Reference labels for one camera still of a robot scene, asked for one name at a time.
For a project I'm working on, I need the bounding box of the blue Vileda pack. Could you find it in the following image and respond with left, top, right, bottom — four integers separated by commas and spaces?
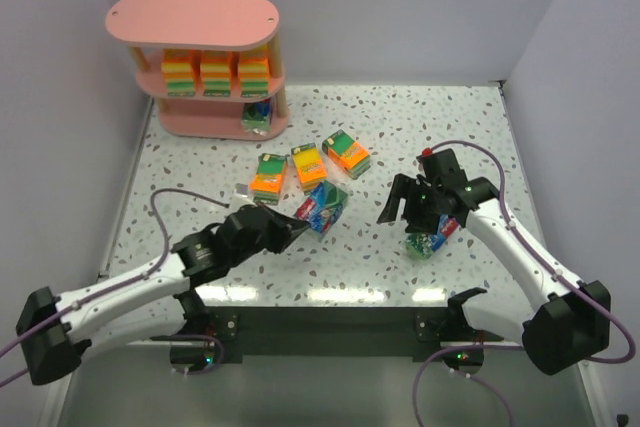
294, 180, 350, 237
241, 100, 273, 136
405, 215, 459, 260

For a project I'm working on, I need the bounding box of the green top sponge box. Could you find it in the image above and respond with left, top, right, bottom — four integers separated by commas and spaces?
249, 153, 288, 205
322, 130, 371, 179

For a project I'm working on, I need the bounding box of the orange sponge pack barcode sticker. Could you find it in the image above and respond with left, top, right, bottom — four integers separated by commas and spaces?
237, 44, 270, 98

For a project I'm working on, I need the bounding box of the orange three sponge pack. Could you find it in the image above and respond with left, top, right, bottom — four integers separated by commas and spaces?
161, 49, 197, 96

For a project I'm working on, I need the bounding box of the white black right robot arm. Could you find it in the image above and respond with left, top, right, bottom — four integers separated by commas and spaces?
378, 149, 611, 375

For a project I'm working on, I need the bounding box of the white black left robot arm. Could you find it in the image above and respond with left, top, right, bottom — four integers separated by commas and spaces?
16, 205, 310, 386

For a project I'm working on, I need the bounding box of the pink three tier shelf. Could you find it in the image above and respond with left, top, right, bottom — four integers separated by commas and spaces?
105, 0, 289, 140

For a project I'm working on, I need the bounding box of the yellow top sponge box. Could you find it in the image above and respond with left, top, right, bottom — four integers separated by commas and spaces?
291, 143, 327, 193

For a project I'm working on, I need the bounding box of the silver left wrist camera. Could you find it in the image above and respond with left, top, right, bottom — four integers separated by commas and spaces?
229, 183, 254, 211

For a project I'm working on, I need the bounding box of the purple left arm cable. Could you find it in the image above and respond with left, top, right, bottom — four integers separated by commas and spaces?
0, 188, 231, 388

